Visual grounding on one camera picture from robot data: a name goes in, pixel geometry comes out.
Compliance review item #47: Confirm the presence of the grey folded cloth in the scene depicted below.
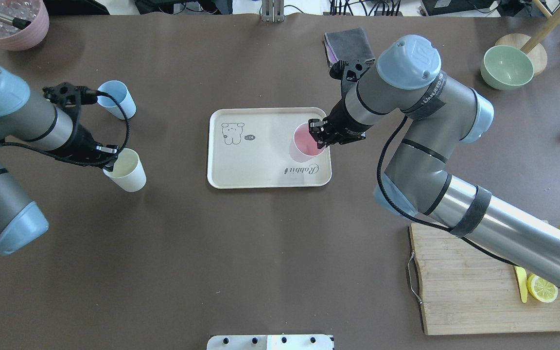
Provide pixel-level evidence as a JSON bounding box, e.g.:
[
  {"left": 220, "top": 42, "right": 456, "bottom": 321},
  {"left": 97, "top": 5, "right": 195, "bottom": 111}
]
[{"left": 324, "top": 27, "right": 375, "bottom": 63}]

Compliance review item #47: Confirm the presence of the wooden glass stand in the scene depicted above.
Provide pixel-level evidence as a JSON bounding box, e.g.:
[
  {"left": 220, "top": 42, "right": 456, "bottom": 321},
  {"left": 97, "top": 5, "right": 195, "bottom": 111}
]
[{"left": 495, "top": 0, "right": 560, "bottom": 77}]

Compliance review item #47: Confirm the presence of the blue plastic cup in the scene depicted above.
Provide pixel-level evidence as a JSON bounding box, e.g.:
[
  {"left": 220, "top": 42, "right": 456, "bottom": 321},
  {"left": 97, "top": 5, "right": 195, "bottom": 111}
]
[{"left": 97, "top": 80, "right": 137, "bottom": 120}]

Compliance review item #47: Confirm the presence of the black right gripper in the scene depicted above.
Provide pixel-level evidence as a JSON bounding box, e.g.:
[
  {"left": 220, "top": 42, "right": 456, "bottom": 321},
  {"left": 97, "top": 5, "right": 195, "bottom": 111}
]
[{"left": 308, "top": 100, "right": 367, "bottom": 149}]

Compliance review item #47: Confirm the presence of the pink plastic cup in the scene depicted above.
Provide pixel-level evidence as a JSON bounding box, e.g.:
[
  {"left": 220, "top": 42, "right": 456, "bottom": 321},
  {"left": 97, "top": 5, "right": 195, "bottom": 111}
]
[{"left": 289, "top": 122, "right": 325, "bottom": 162}]

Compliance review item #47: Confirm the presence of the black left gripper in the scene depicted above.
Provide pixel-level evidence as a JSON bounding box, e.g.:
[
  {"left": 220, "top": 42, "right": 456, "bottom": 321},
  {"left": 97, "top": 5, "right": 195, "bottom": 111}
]
[{"left": 69, "top": 125, "right": 119, "bottom": 172}]

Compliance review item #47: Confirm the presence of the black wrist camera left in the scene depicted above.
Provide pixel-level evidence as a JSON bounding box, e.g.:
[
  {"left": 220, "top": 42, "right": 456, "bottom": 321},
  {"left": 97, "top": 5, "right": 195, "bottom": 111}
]
[{"left": 42, "top": 82, "right": 98, "bottom": 108}]

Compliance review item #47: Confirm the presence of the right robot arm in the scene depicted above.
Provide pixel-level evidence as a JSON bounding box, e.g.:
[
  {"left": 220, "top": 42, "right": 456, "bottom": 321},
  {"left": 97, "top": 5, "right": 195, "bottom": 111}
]
[{"left": 309, "top": 34, "right": 560, "bottom": 287}]

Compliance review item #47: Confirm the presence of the cream plastic cup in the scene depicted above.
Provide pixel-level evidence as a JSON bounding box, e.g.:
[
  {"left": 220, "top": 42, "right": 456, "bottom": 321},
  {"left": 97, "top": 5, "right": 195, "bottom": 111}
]
[{"left": 103, "top": 148, "right": 147, "bottom": 193}]

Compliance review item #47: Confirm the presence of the beige rabbit tray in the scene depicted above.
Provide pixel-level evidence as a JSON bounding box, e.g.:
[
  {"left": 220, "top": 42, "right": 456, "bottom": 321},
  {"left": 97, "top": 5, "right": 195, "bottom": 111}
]
[{"left": 207, "top": 107, "right": 332, "bottom": 189}]

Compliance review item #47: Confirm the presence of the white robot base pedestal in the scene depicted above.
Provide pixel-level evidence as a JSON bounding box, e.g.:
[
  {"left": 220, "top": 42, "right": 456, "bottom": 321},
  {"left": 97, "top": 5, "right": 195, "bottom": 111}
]
[{"left": 206, "top": 334, "right": 335, "bottom": 350}]

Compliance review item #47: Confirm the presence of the wooden cutting board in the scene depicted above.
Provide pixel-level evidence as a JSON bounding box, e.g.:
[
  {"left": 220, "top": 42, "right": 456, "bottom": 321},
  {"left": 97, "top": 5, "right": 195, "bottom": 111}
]
[{"left": 409, "top": 223, "right": 560, "bottom": 336}]

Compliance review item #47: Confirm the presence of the pink folded cloth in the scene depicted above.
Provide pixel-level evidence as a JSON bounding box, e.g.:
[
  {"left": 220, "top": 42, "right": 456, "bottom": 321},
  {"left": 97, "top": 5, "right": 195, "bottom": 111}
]
[{"left": 324, "top": 41, "right": 337, "bottom": 67}]

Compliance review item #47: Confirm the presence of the green bowl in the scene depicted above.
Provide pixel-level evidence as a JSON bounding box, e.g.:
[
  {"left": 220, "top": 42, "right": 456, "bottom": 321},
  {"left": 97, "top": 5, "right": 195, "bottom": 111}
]
[{"left": 480, "top": 46, "right": 535, "bottom": 91}]

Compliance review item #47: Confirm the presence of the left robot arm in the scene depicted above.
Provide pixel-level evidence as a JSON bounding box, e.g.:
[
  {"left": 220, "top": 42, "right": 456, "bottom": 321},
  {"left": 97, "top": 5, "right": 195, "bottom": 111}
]
[{"left": 0, "top": 66, "right": 123, "bottom": 256}]

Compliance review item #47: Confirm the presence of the pink bowl with ice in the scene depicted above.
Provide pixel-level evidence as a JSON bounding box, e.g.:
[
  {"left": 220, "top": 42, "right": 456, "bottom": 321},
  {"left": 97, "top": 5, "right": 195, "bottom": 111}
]
[{"left": 0, "top": 0, "right": 50, "bottom": 51}]

